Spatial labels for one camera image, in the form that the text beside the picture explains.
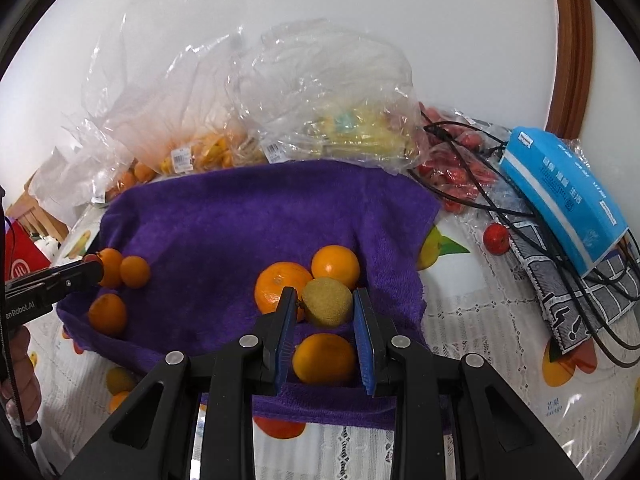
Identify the blue tissue pack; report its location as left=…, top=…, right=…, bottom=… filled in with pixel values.
left=500, top=126, right=628, bottom=277

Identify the clear bag of red fruit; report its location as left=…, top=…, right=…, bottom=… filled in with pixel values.
left=412, top=102, right=516, bottom=213

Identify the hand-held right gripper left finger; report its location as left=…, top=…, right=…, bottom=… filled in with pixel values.
left=60, top=287, right=301, bottom=480

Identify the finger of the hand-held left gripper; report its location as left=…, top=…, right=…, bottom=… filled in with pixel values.
left=5, top=255, right=106, bottom=307

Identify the red box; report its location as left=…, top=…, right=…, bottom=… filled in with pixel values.
left=5, top=217, right=52, bottom=281

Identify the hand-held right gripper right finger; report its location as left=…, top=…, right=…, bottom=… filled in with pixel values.
left=352, top=287, right=586, bottom=480

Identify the large clear bag of oranges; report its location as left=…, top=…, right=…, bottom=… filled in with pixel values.
left=82, top=0, right=266, bottom=176

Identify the wooden chair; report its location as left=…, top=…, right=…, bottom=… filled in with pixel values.
left=7, top=170, right=71, bottom=246

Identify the purple towel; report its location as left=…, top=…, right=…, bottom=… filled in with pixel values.
left=55, top=159, right=443, bottom=431

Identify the wooden door frame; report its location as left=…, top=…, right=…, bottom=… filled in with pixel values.
left=545, top=0, right=594, bottom=141

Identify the small red fruit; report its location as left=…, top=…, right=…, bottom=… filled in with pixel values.
left=483, top=224, right=511, bottom=256

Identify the grey patterned pouch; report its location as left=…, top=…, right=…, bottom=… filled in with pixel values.
left=510, top=220, right=640, bottom=356

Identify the person's left hand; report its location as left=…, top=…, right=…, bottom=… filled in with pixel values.
left=0, top=327, right=43, bottom=428

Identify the black cable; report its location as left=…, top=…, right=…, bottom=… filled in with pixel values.
left=422, top=110, right=640, bottom=368

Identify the brown kiwi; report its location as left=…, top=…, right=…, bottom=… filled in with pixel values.
left=106, top=366, right=138, bottom=396
left=301, top=277, right=354, bottom=328

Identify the small clear bag of oranges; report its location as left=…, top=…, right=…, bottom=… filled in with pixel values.
left=75, top=110, right=161, bottom=206

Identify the white plastic bag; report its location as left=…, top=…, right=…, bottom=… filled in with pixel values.
left=27, top=147, right=96, bottom=223

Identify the clear bag of yellow fruit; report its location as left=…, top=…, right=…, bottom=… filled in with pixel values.
left=227, top=20, right=426, bottom=176

